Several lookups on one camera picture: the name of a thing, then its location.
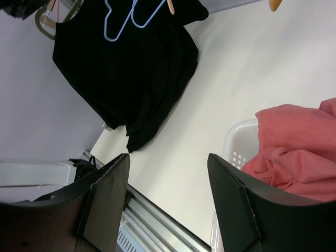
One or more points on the blue wire hanger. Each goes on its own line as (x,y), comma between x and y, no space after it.
(143,11)
(118,14)

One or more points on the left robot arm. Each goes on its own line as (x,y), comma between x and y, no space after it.
(27,180)

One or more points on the front aluminium rail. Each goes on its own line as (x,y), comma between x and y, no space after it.
(154,229)

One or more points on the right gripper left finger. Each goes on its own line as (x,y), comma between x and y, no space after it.
(83,216)

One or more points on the dark pink t shirt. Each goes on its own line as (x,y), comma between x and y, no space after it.
(297,150)

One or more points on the light wooden hanger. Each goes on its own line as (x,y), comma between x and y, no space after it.
(171,6)

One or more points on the black garment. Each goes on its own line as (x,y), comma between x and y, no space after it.
(136,80)

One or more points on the orange wooden hanger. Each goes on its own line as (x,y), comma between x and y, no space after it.
(274,4)

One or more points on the white cable duct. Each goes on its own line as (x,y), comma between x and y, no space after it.
(126,243)

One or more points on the pink wire hanger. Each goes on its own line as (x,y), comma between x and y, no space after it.
(54,4)

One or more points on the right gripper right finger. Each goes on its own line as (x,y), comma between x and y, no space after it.
(254,216)

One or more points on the left pale wooden hanger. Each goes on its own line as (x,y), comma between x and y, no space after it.
(45,24)

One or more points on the white plastic basket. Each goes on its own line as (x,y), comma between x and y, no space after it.
(240,145)

